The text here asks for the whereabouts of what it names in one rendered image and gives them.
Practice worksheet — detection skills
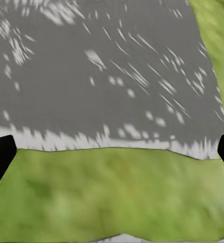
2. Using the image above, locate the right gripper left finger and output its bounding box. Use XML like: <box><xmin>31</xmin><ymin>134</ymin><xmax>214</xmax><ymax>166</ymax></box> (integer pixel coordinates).
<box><xmin>0</xmin><ymin>135</ymin><xmax>17</xmax><ymax>180</ymax></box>

